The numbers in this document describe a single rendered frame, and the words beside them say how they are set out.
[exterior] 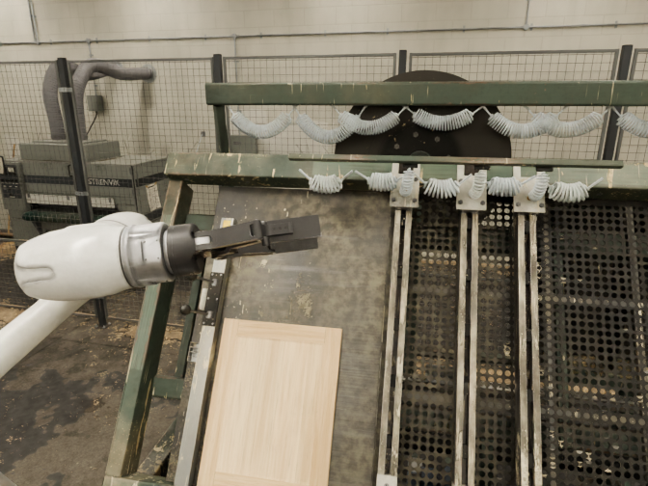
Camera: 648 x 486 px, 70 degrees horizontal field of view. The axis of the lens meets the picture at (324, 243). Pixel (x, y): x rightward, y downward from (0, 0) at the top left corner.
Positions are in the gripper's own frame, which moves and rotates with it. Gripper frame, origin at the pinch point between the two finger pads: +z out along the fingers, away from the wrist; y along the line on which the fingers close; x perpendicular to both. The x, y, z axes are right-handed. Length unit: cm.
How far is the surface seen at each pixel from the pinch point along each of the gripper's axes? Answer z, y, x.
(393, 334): 26, -92, -25
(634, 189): 111, -79, 12
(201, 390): -42, -101, -36
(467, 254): 56, -92, -1
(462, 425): 41, -80, -54
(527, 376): 65, -82, -43
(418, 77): 59, -124, 80
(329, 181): 11, -88, 29
